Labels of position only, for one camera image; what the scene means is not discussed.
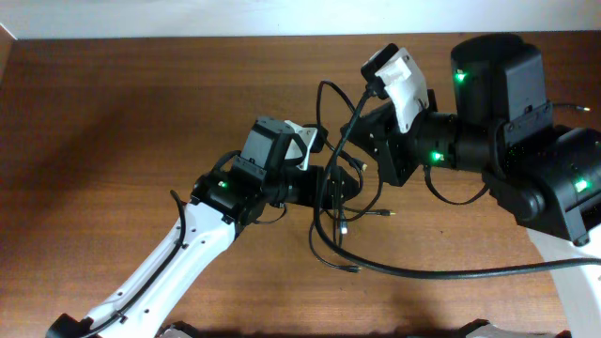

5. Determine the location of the long black usb cable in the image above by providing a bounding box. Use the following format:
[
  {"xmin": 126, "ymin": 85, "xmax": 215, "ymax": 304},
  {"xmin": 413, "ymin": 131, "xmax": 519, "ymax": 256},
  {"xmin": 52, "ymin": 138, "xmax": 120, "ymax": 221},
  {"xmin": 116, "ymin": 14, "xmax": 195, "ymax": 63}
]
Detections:
[{"xmin": 551, "ymin": 102, "xmax": 592, "ymax": 113}]

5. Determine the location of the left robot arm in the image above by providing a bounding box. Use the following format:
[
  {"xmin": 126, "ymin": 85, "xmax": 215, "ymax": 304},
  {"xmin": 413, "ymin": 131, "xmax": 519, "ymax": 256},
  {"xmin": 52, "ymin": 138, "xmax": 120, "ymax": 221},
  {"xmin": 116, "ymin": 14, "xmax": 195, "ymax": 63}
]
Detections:
[{"xmin": 46, "ymin": 116, "xmax": 326, "ymax": 338}]

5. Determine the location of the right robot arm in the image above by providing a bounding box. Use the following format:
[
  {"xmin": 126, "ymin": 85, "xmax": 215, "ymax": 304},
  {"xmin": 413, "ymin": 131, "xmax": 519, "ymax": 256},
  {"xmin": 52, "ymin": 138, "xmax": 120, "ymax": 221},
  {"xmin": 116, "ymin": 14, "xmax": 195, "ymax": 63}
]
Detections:
[{"xmin": 343, "ymin": 33, "xmax": 600, "ymax": 337}]

